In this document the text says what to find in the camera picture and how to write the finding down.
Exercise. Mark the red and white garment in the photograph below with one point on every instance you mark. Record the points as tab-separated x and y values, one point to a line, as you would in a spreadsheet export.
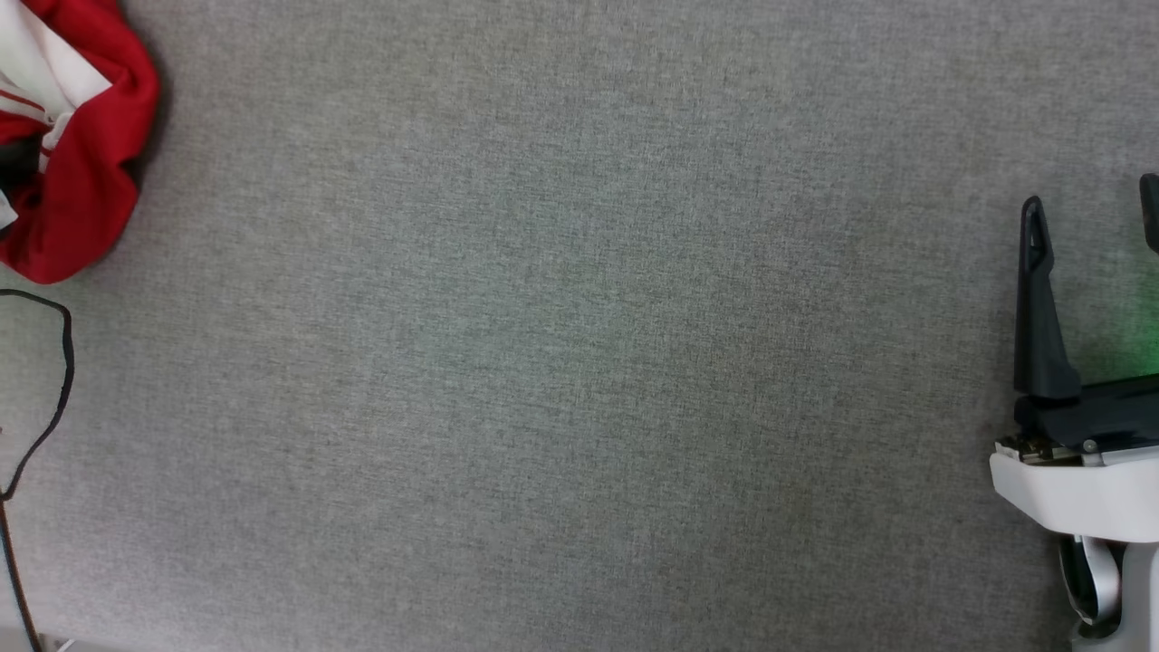
90	172

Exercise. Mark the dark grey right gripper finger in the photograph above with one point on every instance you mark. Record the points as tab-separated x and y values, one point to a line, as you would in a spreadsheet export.
1152	213

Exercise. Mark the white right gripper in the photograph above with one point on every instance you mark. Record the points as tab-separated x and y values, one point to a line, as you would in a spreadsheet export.
1087	493

